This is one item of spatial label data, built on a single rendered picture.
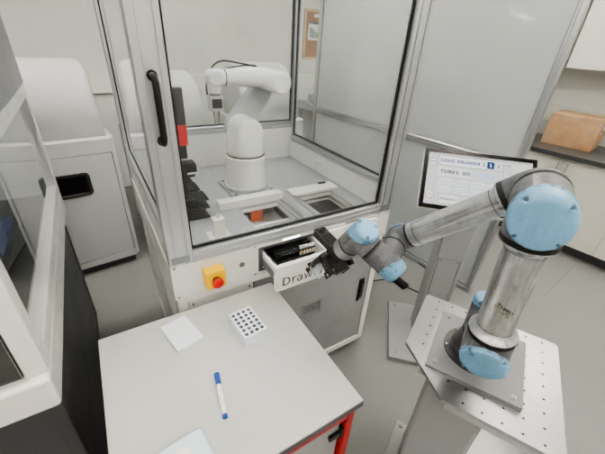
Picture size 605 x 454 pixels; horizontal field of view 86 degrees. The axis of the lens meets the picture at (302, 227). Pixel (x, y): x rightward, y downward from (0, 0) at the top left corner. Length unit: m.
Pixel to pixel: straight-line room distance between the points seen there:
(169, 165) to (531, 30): 2.08
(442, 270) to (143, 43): 1.74
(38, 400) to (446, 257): 1.78
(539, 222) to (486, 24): 1.93
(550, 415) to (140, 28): 1.47
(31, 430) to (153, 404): 0.35
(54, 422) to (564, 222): 1.35
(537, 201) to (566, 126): 3.24
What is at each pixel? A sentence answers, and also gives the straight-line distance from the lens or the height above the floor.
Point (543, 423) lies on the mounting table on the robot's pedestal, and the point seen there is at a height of 0.76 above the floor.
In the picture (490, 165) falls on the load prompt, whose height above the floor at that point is 1.16.
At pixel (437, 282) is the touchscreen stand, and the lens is 2.08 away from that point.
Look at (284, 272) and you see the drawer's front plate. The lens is 1.18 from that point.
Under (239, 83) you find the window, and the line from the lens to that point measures 1.05.
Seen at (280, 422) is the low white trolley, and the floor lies 0.76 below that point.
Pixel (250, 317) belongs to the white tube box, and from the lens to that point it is 1.17.
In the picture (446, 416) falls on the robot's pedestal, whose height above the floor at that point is 0.54.
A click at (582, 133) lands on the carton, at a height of 1.05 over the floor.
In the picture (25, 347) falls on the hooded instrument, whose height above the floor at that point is 1.00.
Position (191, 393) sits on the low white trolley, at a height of 0.76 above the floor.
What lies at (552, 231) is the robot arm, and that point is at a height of 1.35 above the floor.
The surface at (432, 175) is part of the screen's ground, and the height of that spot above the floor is 1.09.
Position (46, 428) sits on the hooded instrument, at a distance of 1.29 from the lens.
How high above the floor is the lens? 1.63
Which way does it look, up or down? 30 degrees down
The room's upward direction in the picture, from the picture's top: 4 degrees clockwise
